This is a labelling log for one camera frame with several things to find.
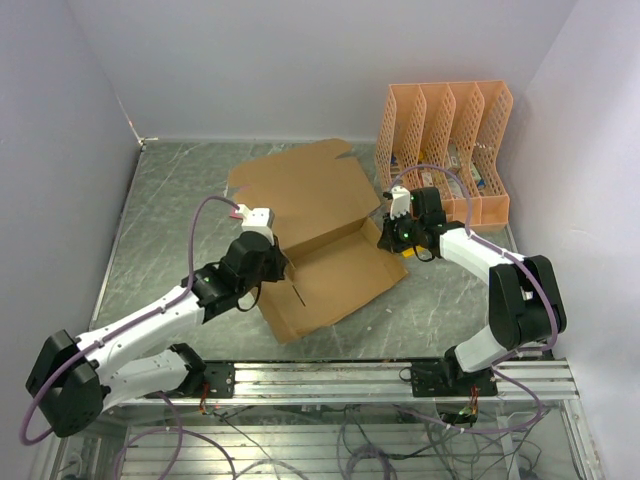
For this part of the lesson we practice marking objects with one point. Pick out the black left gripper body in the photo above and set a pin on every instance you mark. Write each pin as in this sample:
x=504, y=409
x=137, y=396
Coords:
x=270, y=269

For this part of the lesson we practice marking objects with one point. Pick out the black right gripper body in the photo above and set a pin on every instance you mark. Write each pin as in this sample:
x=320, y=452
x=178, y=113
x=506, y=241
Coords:
x=402, y=232

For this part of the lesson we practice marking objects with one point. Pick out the brown cardboard box sheet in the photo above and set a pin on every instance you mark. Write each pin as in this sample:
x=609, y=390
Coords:
x=322, y=201

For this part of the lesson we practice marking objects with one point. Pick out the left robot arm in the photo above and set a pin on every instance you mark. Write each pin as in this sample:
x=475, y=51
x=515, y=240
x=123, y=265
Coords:
x=75, y=379

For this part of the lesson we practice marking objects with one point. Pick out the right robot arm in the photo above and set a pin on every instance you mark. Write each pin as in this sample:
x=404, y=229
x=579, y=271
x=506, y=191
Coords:
x=524, y=300

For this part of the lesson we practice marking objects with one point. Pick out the orange plastic file rack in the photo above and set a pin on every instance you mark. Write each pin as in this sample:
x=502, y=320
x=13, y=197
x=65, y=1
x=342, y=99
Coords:
x=448, y=135

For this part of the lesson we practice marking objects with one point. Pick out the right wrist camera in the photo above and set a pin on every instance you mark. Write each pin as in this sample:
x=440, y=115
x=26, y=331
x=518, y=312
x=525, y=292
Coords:
x=400, y=202

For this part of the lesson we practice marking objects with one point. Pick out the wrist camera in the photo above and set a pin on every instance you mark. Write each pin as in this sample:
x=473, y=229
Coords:
x=259, y=220
x=400, y=202

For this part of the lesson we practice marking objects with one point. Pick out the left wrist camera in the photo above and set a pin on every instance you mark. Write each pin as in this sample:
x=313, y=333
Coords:
x=259, y=220

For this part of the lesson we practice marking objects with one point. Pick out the aluminium frame rail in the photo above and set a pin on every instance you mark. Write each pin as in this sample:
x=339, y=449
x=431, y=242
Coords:
x=336, y=420

